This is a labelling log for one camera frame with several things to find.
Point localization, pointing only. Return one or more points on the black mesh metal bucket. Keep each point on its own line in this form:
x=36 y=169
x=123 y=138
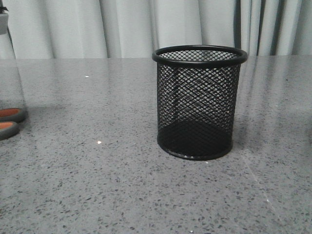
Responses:
x=196 y=95

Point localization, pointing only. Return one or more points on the grey orange handled scissors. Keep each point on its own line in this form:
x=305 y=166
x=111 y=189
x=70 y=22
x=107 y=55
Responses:
x=9 y=119

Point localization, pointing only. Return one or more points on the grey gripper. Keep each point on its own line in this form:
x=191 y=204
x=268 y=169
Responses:
x=3 y=20

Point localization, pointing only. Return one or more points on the grey curtain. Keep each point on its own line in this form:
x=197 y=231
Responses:
x=82 y=29

